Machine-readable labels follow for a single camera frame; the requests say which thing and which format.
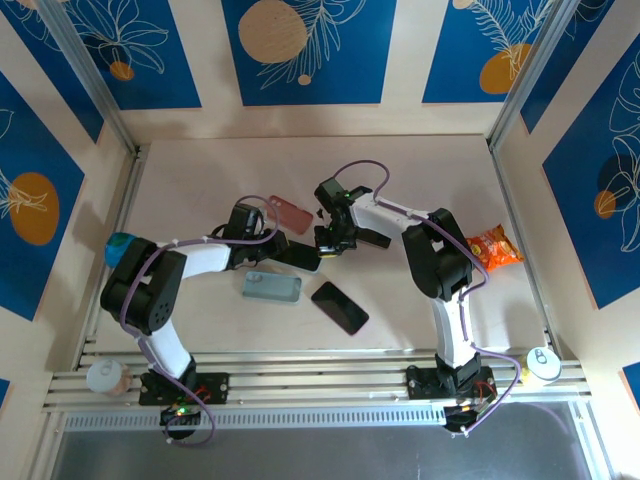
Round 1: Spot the black phone blue edge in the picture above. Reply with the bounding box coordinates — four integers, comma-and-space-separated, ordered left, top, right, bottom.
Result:
279, 241, 320, 271

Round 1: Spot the light blue phone case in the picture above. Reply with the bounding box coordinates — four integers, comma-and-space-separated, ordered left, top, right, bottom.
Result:
287, 252, 323, 274
242, 271, 304, 306

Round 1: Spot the pink phone case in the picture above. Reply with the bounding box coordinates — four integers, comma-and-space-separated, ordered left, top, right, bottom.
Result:
267, 194, 315, 236

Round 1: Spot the black phone light edge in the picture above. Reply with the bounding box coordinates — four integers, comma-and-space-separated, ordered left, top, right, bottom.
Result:
355, 227, 393, 250

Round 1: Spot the black phone pink edge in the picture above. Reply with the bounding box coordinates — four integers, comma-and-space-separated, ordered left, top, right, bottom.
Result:
310, 280, 371, 336

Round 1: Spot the blue plastic cup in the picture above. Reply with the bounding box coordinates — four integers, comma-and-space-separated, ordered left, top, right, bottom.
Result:
104, 232, 139, 269

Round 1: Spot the orange snack bag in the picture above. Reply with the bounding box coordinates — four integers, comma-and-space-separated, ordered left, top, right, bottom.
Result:
465, 223, 525, 274

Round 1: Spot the pink drink can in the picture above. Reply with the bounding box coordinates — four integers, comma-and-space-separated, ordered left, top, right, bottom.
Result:
86, 358, 132, 399

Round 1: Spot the grey metal panel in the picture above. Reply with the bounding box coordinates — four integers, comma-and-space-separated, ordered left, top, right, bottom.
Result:
49, 424, 614, 480

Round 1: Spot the yellow drink can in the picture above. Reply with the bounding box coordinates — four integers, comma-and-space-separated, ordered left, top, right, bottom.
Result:
519, 346, 564, 387

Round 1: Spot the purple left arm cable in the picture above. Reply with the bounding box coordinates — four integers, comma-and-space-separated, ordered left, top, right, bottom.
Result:
119, 195, 280, 448

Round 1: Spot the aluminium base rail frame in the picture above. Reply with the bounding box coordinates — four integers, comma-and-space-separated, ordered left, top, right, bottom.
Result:
42, 349, 596, 414

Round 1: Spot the aluminium side rail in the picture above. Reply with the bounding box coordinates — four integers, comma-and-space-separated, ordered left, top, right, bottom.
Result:
487, 137, 556, 346
74, 142, 151, 371

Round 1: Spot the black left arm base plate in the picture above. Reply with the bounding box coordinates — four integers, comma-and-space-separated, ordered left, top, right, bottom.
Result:
138, 372, 230, 406

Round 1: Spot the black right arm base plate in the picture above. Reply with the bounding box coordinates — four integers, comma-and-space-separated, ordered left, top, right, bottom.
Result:
404, 365, 496, 401

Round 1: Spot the slotted grey cable duct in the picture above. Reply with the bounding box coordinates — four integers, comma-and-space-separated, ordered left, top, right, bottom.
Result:
62, 403, 584, 432

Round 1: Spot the aluminium corner post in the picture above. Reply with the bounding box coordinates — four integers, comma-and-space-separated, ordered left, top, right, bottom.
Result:
487, 0, 576, 154
37, 0, 140, 157

